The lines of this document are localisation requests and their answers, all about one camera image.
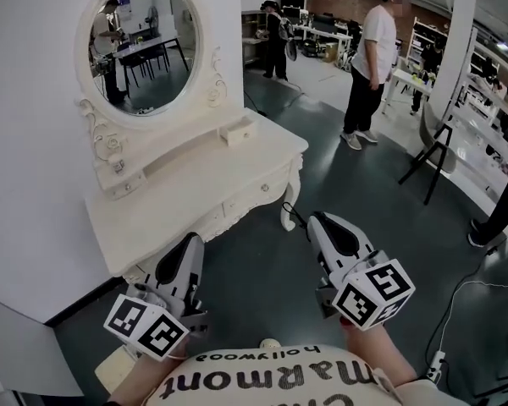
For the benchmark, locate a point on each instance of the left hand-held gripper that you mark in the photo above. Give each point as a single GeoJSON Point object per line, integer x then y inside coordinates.
{"type": "Point", "coordinates": [161, 332]}

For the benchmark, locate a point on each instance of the white ornate dressing table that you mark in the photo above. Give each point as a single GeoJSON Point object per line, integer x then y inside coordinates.
{"type": "Point", "coordinates": [186, 193]}

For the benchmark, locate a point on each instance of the cream perforated shoe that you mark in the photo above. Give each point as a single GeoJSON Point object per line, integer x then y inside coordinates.
{"type": "Point", "coordinates": [270, 344]}

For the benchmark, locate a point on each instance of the oval white framed mirror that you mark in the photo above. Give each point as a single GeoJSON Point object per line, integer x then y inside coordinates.
{"type": "Point", "coordinates": [144, 45]}

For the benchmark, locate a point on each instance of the white power strip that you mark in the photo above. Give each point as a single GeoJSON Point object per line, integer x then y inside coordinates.
{"type": "Point", "coordinates": [436, 364]}

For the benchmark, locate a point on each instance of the person's right forearm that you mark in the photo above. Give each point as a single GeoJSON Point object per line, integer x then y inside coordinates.
{"type": "Point", "coordinates": [372, 353]}

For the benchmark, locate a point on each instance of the grey chair with black legs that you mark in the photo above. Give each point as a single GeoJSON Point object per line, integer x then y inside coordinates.
{"type": "Point", "coordinates": [429, 121]}

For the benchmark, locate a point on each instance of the white partition panel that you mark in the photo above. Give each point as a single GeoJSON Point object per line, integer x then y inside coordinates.
{"type": "Point", "coordinates": [25, 353]}

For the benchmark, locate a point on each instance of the person's left forearm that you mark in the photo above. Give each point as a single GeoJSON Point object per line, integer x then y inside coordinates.
{"type": "Point", "coordinates": [139, 379]}

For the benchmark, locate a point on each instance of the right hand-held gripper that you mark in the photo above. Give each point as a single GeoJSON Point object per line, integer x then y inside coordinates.
{"type": "Point", "coordinates": [372, 294]}

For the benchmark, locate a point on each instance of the white storage shelf rack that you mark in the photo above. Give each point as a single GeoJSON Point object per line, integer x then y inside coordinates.
{"type": "Point", "coordinates": [470, 150]}

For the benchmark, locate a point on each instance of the cream printed shirt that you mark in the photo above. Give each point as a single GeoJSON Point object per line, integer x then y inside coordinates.
{"type": "Point", "coordinates": [279, 396]}

